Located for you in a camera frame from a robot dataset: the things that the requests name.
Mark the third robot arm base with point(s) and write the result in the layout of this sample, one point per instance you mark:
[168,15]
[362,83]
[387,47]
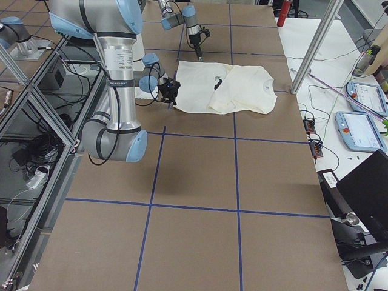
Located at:
[14,32]

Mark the orange black connector module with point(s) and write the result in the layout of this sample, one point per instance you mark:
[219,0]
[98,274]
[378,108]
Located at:
[309,126]

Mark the white long-sleeve cat shirt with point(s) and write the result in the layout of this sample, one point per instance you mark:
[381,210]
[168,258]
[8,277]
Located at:
[217,88]

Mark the blue teach pendant near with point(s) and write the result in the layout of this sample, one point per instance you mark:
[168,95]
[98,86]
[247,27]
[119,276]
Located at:
[359,132]

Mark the blue teach pendant far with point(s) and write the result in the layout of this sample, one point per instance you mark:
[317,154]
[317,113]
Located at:
[369,95]

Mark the person in beige shirt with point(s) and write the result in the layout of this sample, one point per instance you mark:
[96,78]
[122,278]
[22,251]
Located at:
[380,62]

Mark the blue teach pendant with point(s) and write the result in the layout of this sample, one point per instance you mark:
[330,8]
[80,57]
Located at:
[359,132]
[369,95]

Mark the aluminium frame post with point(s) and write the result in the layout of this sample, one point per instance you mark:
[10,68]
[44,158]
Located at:
[318,38]

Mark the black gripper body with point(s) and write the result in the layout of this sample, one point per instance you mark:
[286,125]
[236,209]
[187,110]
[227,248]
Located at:
[194,39]
[166,97]

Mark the red bottle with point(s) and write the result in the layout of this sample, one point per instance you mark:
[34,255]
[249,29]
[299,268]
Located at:
[283,13]

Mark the black box with white label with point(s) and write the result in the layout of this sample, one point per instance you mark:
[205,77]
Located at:
[334,200]

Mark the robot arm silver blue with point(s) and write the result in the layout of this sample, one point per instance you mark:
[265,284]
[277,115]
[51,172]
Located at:
[173,16]
[113,132]

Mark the reacher grabber stick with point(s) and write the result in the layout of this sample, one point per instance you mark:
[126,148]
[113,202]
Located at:
[348,98]

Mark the black laptop monitor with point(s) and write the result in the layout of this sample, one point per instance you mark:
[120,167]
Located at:
[365,191]

